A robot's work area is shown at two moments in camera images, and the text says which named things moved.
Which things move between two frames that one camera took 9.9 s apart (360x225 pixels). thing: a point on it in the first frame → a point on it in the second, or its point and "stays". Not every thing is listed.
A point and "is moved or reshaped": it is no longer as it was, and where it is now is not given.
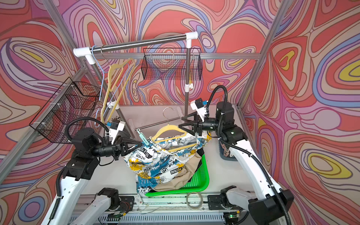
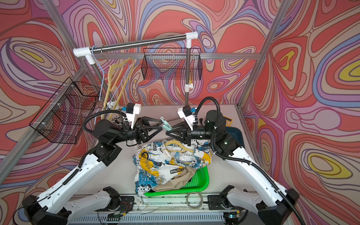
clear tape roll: (200, 205) stays
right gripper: (196, 127) → (186, 134)
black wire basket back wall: (169, 63) stays
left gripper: (121, 149) → (138, 132)
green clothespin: (143, 136) is moved or reshaped
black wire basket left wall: (73, 104) stays
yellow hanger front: (155, 138) → (177, 142)
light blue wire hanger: (102, 85) stays
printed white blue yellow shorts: (157, 161) is moved or reshaped
